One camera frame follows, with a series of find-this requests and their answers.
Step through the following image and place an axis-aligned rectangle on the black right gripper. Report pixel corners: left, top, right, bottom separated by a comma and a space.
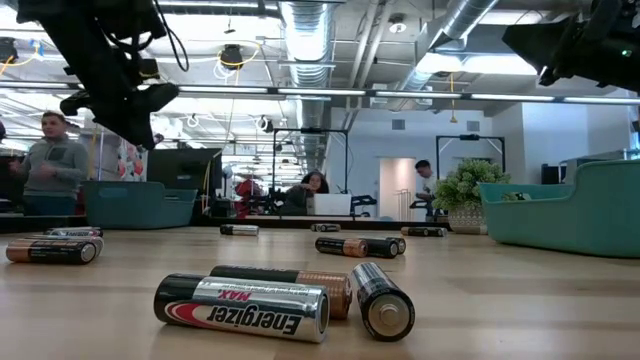
502, 14, 640, 94

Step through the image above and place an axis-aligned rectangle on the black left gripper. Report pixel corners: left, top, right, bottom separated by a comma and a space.
39, 23, 180, 150

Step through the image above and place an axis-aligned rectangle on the colourful poster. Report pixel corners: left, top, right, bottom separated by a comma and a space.
116, 138, 149, 182

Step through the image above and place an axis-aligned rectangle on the person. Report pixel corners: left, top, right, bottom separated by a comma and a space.
413, 159, 442, 221
279, 170, 331, 217
7, 110, 90, 217

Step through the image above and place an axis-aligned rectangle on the dark teal plastic bin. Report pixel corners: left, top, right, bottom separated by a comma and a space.
82, 180, 199, 231

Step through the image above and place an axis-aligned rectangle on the small black monitor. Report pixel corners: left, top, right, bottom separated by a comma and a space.
540, 163, 568, 186

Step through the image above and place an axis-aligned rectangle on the black ceiling dome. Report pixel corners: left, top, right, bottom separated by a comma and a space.
219, 43, 246, 71

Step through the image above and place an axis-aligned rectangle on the red fabric object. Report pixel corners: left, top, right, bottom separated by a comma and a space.
234, 178, 265, 219

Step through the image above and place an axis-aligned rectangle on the green potted artificial plant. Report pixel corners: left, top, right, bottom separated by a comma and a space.
432, 158, 512, 235

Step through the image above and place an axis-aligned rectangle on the light teal plastic bin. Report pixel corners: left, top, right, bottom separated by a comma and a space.
477, 158, 640, 260

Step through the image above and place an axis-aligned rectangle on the long ceiling light strip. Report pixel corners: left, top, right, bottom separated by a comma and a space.
0, 81, 640, 105

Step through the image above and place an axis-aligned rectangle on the white laptop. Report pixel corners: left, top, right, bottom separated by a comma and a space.
313, 193, 352, 217

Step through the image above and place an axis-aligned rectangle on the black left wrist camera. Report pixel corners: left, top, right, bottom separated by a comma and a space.
137, 58, 162, 81

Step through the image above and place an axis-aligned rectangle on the black looped wrist cable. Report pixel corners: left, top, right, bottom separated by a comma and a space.
152, 0, 191, 73

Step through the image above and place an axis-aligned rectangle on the slanted silver ventilation duct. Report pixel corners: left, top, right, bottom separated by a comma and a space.
389, 0, 501, 101

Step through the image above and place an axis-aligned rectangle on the black frame stand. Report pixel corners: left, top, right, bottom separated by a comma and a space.
271, 127, 350, 206
435, 133, 507, 169

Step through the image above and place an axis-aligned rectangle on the yellow hanging pendant cable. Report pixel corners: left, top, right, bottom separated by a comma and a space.
448, 72, 459, 125

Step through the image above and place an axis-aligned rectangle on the large silver ventilation duct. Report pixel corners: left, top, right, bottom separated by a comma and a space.
278, 0, 336, 174

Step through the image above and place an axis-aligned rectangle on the black aluminium table frame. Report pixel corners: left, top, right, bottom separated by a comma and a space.
0, 213, 454, 234

